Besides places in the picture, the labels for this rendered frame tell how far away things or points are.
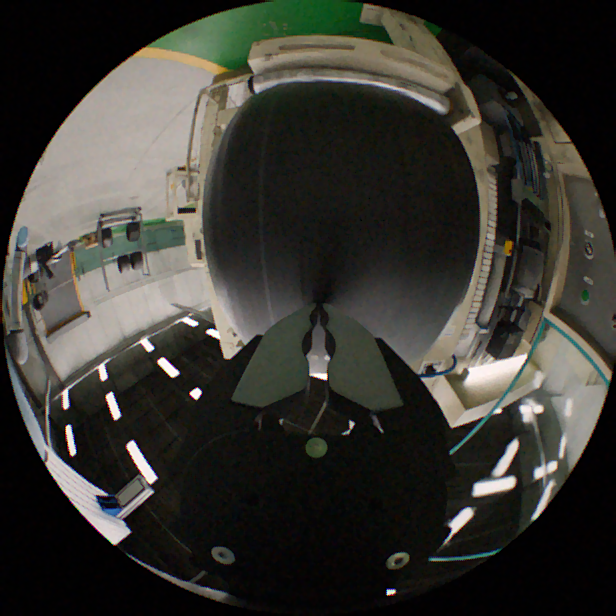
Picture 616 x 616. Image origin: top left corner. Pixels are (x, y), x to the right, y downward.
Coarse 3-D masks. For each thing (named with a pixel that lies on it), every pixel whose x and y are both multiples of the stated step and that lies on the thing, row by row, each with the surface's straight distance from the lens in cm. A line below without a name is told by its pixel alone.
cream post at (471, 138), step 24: (384, 24) 112; (408, 24) 97; (408, 48) 79; (432, 48) 81; (456, 72) 74; (480, 144) 56; (480, 168) 52; (480, 192) 50; (480, 216) 49; (480, 240) 49; (480, 264) 50; (456, 336) 54; (432, 360) 54; (432, 384) 62
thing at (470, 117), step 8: (456, 88) 45; (464, 88) 44; (448, 96) 45; (456, 96) 44; (464, 96) 42; (472, 96) 44; (456, 104) 43; (464, 104) 41; (472, 104) 42; (456, 112) 42; (464, 112) 41; (472, 112) 40; (448, 120) 44; (456, 120) 42; (464, 120) 40; (472, 120) 40; (480, 120) 41; (456, 128) 43; (464, 128) 43
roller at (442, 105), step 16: (256, 80) 38; (272, 80) 37; (288, 80) 37; (304, 80) 37; (320, 80) 37; (336, 80) 37; (352, 80) 37; (368, 80) 37; (384, 80) 38; (400, 80) 40; (416, 96) 40; (432, 96) 41; (448, 112) 44
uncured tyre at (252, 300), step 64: (256, 128) 16; (320, 128) 15; (384, 128) 17; (448, 128) 23; (256, 192) 13; (320, 192) 12; (384, 192) 13; (448, 192) 16; (256, 256) 13; (320, 256) 12; (384, 256) 13; (448, 256) 16; (256, 320) 16; (384, 320) 16; (448, 320) 20
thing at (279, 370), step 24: (312, 312) 11; (264, 336) 9; (288, 336) 9; (264, 360) 8; (288, 360) 8; (240, 384) 7; (264, 384) 7; (288, 384) 7; (264, 408) 7; (288, 408) 7
